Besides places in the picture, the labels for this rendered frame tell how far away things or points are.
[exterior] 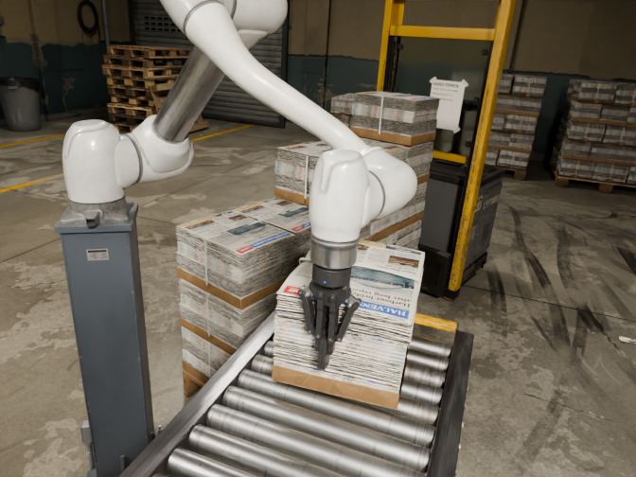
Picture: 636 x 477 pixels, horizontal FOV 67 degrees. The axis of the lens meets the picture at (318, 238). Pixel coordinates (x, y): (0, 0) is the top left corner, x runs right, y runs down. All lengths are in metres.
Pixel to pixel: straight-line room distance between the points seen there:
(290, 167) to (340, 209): 1.39
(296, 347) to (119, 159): 0.77
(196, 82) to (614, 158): 6.11
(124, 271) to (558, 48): 7.61
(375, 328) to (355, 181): 0.32
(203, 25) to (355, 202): 0.47
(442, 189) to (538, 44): 5.43
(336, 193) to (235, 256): 0.93
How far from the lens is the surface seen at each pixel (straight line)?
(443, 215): 3.27
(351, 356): 1.05
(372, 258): 1.20
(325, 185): 0.82
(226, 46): 1.01
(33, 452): 2.29
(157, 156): 1.52
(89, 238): 1.53
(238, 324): 1.83
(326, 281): 0.89
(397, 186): 0.94
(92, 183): 1.49
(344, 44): 8.84
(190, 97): 1.38
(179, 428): 1.05
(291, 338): 1.06
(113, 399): 1.83
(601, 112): 6.88
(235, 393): 1.12
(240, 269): 1.70
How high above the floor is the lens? 1.52
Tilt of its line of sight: 22 degrees down
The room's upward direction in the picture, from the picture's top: 4 degrees clockwise
